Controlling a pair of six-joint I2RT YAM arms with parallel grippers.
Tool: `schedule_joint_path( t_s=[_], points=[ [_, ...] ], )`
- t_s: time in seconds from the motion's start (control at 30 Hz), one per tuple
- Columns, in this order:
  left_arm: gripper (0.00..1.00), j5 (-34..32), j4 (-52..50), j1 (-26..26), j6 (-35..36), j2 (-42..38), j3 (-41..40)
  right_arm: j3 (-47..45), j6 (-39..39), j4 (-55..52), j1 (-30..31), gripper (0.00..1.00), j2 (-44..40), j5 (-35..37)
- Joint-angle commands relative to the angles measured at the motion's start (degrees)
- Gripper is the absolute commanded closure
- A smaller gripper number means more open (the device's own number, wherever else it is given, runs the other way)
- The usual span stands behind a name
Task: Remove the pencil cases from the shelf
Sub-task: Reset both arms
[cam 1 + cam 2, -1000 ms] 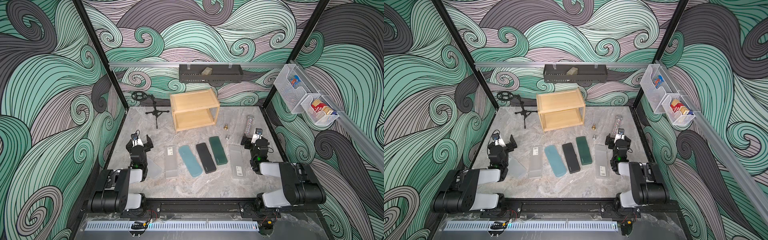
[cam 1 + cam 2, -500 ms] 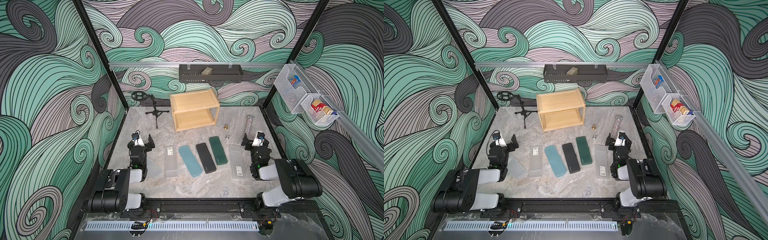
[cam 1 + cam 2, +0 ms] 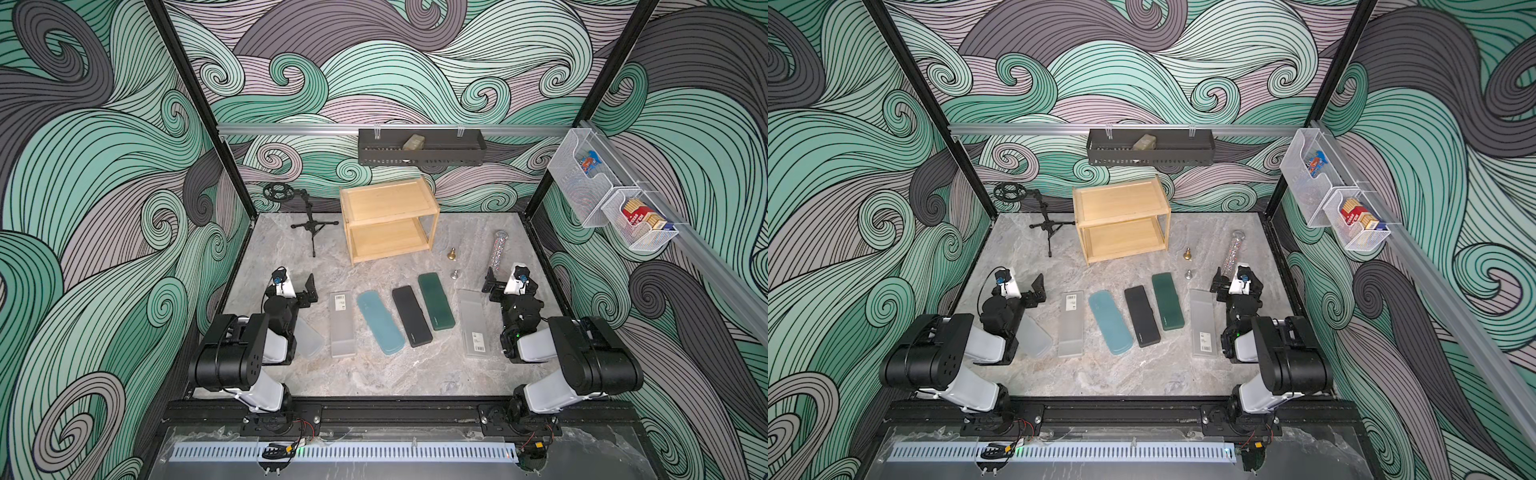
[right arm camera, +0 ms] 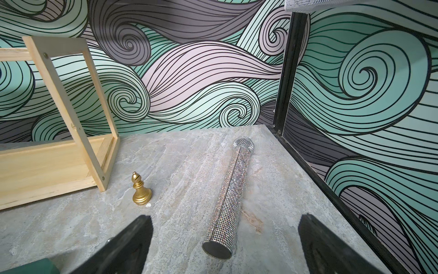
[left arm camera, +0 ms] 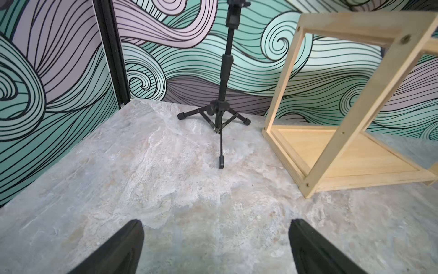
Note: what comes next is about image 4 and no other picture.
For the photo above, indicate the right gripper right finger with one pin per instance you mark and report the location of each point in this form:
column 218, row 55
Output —
column 326, row 253

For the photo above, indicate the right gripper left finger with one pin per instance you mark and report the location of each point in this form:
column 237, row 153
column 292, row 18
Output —
column 126, row 253

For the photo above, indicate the dark green pencil case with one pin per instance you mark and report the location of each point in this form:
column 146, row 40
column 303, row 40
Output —
column 43, row 266

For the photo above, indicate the wooden two-tier shelf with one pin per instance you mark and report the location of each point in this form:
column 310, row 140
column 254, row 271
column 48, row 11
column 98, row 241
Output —
column 34, row 173

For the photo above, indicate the gold knob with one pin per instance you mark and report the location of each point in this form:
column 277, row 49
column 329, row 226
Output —
column 142, row 194

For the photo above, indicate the glittery silver tube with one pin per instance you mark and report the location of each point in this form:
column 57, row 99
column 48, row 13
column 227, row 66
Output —
column 220, row 237

